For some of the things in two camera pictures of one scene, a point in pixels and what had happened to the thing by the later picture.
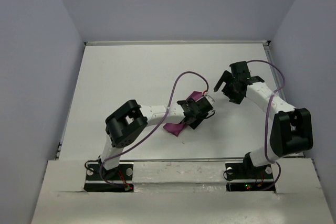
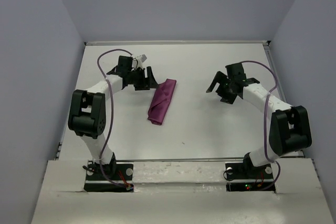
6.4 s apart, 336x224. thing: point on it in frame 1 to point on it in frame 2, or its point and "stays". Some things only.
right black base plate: [245, 177] stays
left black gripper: [197, 121] to [145, 84]
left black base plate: [122, 175] stays
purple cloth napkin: [175, 128] to [161, 101]
